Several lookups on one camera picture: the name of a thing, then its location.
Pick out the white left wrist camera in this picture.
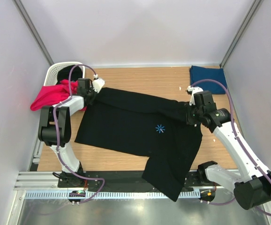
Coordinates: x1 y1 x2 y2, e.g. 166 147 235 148
92 75 105 93

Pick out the black t-shirt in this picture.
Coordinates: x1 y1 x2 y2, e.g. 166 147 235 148
75 88 203 201

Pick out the right aluminium corner post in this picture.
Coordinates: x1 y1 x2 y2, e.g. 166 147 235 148
220 0 263 68

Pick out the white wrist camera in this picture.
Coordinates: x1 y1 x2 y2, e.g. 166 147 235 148
92 75 105 93
186 86 203 105

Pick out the left aluminium corner post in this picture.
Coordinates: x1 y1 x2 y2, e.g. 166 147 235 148
13 0 54 66

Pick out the white laundry basket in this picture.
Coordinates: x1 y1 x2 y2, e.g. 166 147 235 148
43 61 85 86

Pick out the folded blue t-shirt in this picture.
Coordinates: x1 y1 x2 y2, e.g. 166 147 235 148
188 65 228 95

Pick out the white slotted cable duct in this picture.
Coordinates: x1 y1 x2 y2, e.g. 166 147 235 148
25 189 200 200

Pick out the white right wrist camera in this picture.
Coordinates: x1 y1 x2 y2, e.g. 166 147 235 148
186 86 203 105

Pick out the aluminium corner post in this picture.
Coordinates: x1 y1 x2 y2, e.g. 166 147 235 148
220 0 263 68
13 0 54 66

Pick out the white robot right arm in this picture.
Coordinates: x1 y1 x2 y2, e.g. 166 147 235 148
186 87 271 210

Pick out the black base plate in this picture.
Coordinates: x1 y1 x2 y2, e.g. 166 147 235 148
57 170 226 190

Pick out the black garment in basket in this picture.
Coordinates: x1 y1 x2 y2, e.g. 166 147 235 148
57 65 83 83

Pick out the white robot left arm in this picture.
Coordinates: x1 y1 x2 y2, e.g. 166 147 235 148
38 78 98 188

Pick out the aluminium frame rail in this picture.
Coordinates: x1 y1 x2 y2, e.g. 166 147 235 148
13 170 66 190

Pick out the pink t-shirt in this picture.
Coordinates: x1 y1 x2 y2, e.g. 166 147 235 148
30 79 88 112

